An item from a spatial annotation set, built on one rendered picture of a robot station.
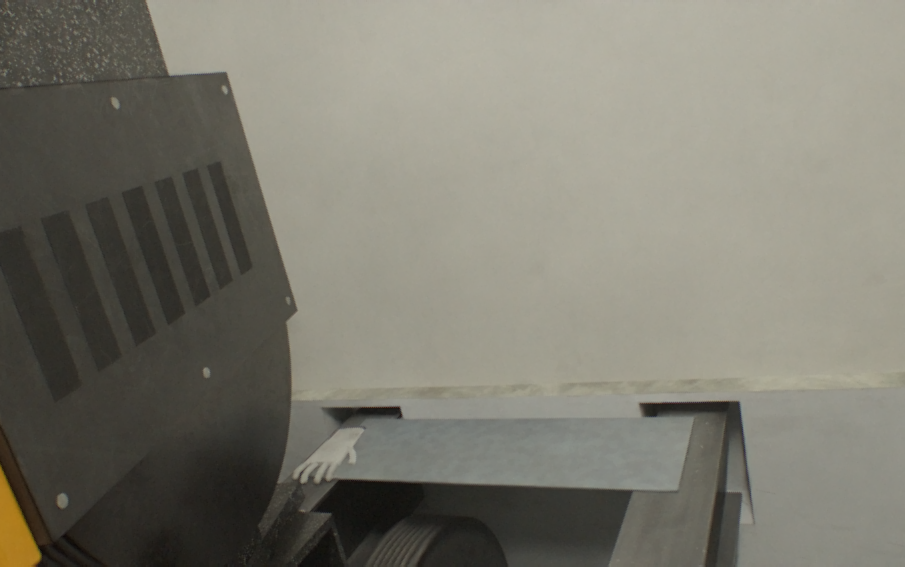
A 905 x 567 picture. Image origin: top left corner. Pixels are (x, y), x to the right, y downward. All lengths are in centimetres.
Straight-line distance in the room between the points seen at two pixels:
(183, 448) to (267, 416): 16
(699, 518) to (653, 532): 8
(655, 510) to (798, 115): 73
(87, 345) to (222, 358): 19
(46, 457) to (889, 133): 131
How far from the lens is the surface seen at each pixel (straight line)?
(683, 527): 128
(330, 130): 172
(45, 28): 88
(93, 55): 92
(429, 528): 147
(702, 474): 141
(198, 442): 71
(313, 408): 196
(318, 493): 163
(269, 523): 109
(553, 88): 149
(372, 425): 183
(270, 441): 83
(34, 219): 58
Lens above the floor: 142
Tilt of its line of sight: 15 degrees down
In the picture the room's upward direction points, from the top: 13 degrees counter-clockwise
